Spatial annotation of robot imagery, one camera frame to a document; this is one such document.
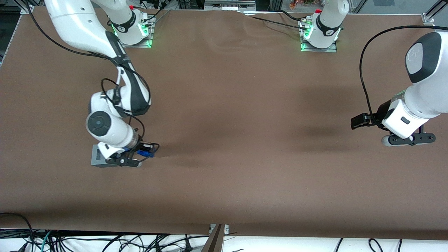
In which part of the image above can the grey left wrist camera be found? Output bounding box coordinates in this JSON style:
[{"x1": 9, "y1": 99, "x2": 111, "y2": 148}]
[{"x1": 381, "y1": 132, "x2": 436, "y2": 147}]

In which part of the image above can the teal floor cable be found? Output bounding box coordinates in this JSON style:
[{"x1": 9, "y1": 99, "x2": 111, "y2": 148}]
[{"x1": 35, "y1": 230, "x2": 54, "y2": 252}]

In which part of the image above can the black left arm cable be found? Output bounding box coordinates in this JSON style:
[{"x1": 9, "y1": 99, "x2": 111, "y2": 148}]
[{"x1": 359, "y1": 25, "x2": 448, "y2": 128}]

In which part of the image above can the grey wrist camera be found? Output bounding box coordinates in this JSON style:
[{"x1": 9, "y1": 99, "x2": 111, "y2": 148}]
[
  {"x1": 381, "y1": 132, "x2": 436, "y2": 147},
  {"x1": 105, "y1": 157, "x2": 142, "y2": 168}
]

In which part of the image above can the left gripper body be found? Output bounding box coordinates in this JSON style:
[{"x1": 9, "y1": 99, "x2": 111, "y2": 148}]
[{"x1": 375, "y1": 100, "x2": 429, "y2": 139}]

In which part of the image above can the brown table cover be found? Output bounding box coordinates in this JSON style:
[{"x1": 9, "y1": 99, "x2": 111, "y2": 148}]
[{"x1": 0, "y1": 5, "x2": 448, "y2": 240}]

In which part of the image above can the black floor cable loop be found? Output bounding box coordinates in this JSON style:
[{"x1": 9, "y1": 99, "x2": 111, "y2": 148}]
[{"x1": 0, "y1": 212, "x2": 34, "y2": 252}]

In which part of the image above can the black base power cable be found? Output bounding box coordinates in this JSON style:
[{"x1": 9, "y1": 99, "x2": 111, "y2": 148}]
[{"x1": 243, "y1": 15, "x2": 310, "y2": 29}]

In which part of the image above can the silver frame bracket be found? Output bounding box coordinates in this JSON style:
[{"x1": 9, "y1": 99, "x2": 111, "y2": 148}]
[{"x1": 209, "y1": 224, "x2": 230, "y2": 235}]

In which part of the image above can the dark aluminium frame bar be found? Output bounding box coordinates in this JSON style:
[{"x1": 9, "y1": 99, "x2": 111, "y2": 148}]
[{"x1": 201, "y1": 224, "x2": 225, "y2": 252}]

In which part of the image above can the gray square base block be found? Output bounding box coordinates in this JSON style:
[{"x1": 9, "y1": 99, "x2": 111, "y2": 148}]
[{"x1": 91, "y1": 145, "x2": 118, "y2": 168}]

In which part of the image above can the silver box behind table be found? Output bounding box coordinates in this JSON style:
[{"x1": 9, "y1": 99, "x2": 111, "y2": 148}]
[{"x1": 204, "y1": 0, "x2": 257, "y2": 11}]

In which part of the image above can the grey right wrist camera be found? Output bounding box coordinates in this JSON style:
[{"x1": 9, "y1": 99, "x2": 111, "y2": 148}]
[{"x1": 105, "y1": 157, "x2": 142, "y2": 168}]

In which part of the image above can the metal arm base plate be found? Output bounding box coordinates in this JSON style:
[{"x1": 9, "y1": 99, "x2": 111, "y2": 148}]
[
  {"x1": 300, "y1": 18, "x2": 338, "y2": 53},
  {"x1": 119, "y1": 13, "x2": 154, "y2": 49}
]

